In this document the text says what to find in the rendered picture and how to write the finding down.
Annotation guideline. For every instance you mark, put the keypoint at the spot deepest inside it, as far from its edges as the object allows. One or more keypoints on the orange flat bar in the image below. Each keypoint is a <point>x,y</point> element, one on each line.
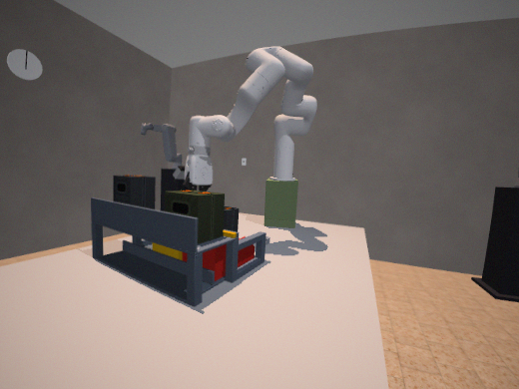
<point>230,234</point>

